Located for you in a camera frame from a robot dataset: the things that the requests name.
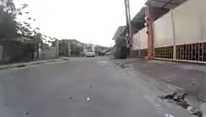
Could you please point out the white vehicle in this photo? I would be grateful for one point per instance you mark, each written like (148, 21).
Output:
(90, 54)

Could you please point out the dark roofed building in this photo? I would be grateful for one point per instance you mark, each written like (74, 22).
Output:
(120, 42)

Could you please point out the grey low building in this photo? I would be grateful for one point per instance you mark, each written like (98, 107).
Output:
(69, 47)

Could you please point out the grey asphalt road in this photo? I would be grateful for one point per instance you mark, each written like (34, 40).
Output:
(79, 90)

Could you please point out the small scrap of litter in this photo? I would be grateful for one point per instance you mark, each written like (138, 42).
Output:
(87, 99)

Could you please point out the leaning utility pole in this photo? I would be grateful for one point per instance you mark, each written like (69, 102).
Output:
(128, 22)

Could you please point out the grey concrete pavement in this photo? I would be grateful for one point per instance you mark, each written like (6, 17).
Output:
(177, 77)
(20, 63)

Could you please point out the dark debris pile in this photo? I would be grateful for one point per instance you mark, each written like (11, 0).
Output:
(181, 101)

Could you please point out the dark leafy tree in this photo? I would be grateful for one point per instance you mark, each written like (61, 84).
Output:
(5, 27)

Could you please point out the grey concrete wall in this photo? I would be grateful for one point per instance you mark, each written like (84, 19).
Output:
(24, 51)

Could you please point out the cream wall with orange grille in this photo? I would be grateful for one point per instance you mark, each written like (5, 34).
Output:
(189, 31)

